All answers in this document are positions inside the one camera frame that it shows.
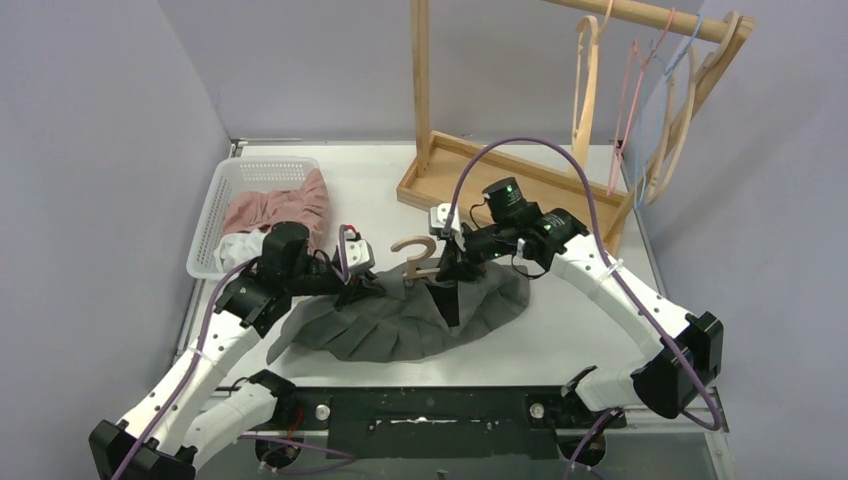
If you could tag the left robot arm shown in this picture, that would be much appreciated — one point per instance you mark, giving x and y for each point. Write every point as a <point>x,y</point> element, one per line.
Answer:
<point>169,434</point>

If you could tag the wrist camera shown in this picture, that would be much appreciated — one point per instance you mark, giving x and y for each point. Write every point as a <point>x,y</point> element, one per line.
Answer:
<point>442,223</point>
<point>354,252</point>

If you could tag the white garment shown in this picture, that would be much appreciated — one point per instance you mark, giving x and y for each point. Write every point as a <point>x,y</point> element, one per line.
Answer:
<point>236,248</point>

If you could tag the wooden hanger rack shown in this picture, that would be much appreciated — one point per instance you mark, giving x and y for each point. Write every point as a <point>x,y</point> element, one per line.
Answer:
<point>440,158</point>

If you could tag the wooden hanger at rack end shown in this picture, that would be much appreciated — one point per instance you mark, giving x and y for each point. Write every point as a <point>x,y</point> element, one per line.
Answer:
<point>678,114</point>

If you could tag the white plastic basket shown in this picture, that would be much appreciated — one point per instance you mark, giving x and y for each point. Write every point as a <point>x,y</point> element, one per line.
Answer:
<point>231,178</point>

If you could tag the pink garment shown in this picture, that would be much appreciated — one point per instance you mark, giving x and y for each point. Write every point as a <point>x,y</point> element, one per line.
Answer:
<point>309,204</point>

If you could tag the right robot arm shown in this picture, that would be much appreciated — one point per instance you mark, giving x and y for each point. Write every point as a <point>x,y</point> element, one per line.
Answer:
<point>681,352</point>

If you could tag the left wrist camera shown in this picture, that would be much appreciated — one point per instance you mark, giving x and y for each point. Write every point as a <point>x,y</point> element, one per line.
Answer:
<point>354,252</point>

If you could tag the grey pleated skirt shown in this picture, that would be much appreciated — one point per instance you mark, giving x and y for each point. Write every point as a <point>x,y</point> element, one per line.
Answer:
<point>409,320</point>

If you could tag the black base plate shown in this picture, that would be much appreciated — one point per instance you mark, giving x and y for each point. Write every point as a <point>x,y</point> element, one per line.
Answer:
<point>539,422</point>

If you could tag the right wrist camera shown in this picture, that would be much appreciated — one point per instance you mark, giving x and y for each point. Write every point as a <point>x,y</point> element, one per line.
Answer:
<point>442,223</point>

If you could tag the wooden hanger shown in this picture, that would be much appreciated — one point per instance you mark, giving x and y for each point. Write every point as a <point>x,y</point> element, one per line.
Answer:
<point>413,266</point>
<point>678,114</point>
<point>587,70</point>

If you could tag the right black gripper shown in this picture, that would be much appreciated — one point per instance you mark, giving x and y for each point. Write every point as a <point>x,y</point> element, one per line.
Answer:
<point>458,261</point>

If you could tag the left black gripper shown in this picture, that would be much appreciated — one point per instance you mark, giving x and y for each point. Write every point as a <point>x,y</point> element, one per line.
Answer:
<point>357,288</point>

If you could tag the pink wire hanger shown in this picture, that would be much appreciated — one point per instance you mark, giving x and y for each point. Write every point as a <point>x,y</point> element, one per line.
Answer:
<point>635,71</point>

